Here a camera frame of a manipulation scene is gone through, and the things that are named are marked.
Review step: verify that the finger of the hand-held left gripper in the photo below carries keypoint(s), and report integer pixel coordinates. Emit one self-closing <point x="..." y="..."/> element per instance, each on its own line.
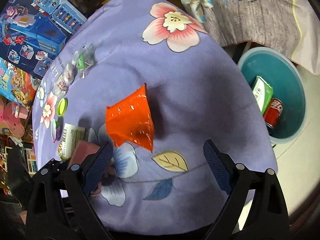
<point x="56" y="163"/>

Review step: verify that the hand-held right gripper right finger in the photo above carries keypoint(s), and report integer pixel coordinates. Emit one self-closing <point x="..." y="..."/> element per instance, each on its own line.
<point x="216" y="170"/>

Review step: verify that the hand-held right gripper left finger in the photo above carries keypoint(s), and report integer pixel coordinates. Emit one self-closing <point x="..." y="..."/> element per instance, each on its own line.
<point x="100" y="165"/>

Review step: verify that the red snack bag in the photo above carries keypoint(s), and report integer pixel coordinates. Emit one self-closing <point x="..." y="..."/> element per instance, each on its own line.
<point x="130" y="120"/>

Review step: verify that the red cola can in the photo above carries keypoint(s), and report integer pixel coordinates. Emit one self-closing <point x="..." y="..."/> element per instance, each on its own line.
<point x="273" y="112"/>

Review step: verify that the white and green carton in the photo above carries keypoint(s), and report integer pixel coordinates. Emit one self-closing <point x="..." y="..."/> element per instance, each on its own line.
<point x="261" y="92"/>

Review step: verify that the teal plastic bucket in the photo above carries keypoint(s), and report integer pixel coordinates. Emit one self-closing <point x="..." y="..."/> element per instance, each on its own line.
<point x="287" y="85"/>

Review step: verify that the pink box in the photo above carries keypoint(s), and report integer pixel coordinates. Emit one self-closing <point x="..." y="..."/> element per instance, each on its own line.
<point x="83" y="151"/>

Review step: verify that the pile of colourful toy boxes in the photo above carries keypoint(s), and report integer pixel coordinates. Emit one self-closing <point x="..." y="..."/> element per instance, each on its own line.
<point x="15" y="155"/>

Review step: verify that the beige snack box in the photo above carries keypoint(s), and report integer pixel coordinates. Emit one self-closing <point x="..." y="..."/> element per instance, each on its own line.
<point x="72" y="140"/>

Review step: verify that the white round lid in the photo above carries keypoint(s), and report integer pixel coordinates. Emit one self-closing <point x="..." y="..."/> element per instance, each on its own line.
<point x="56" y="130"/>

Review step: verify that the lime green lid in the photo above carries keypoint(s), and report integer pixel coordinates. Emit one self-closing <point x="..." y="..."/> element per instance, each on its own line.
<point x="62" y="106"/>

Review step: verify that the pink plastic toy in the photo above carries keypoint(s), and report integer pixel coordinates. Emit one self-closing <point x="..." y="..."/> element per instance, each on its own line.
<point x="12" y="120"/>

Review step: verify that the light blue cartoon box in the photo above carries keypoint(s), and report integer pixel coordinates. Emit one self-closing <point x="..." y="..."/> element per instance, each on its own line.
<point x="15" y="87"/>

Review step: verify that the clear pink jelly cup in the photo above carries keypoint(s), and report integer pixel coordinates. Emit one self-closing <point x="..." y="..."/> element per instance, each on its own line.
<point x="66" y="76"/>

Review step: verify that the purple floral cloth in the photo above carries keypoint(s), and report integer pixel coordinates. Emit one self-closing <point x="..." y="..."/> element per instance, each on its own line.
<point x="175" y="80"/>

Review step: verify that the green toy in clear bag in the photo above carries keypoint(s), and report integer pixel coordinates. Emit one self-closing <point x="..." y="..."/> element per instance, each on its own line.
<point x="83" y="57"/>

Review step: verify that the dark blue toy box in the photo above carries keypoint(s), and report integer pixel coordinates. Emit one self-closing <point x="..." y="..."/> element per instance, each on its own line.
<point x="37" y="30"/>

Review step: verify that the grey striped floral cloth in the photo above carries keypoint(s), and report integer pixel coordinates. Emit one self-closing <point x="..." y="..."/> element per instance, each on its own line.
<point x="250" y="12"/>

